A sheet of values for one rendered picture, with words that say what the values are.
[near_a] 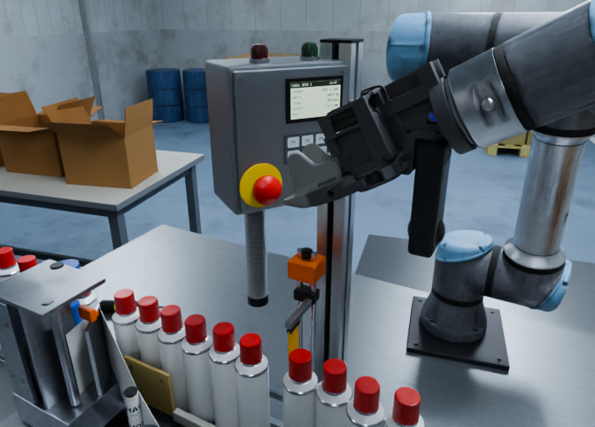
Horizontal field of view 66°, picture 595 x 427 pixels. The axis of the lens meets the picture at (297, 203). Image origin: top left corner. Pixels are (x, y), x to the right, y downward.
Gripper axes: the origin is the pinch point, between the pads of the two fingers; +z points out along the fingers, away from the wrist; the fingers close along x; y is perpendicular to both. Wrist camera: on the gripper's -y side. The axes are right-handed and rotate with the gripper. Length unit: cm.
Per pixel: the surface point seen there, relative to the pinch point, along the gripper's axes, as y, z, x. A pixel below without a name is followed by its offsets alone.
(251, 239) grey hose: -4.2, 19.1, -12.0
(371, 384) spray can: -26.1, 4.5, -3.2
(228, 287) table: -21, 64, -46
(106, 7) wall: 289, 439, -443
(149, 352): -14.2, 42.1, -1.6
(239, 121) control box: 11.5, 4.2, -2.8
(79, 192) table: 31, 162, -85
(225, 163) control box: 8.0, 10.1, -4.1
